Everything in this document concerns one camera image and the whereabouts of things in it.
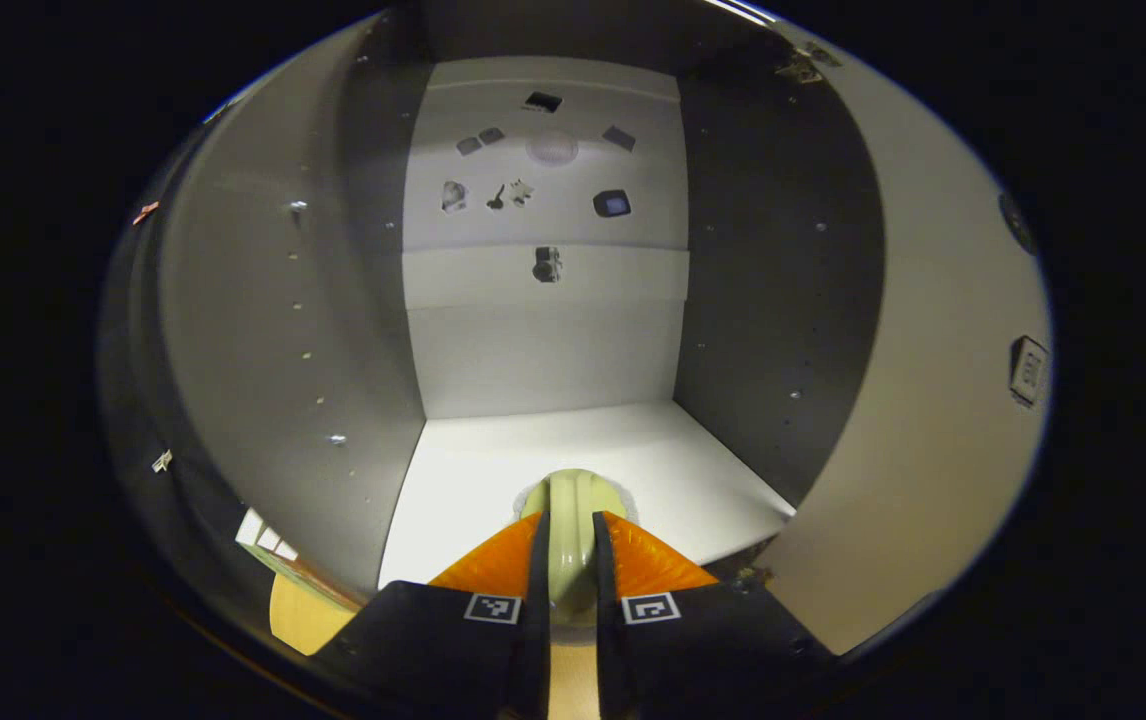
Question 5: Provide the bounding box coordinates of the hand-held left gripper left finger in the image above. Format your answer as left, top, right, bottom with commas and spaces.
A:
308, 510, 552, 720

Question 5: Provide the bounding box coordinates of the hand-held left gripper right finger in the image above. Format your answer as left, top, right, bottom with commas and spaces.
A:
592, 511, 840, 720

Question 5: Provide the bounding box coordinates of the pale green bottle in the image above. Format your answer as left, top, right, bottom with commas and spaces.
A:
516, 468, 629, 627

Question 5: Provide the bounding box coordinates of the beige cabinet door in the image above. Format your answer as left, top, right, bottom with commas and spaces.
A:
758, 25, 1054, 658

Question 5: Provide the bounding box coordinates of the dark grey cabinet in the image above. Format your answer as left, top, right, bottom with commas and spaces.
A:
158, 0, 884, 606

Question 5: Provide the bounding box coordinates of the brown book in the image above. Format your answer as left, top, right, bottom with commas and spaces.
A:
255, 525, 306, 586

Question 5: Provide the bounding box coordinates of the green book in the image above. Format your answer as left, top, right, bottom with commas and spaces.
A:
236, 508, 279, 576

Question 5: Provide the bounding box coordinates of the ceiling light panel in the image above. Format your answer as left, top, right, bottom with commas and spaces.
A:
703, 0, 779, 26

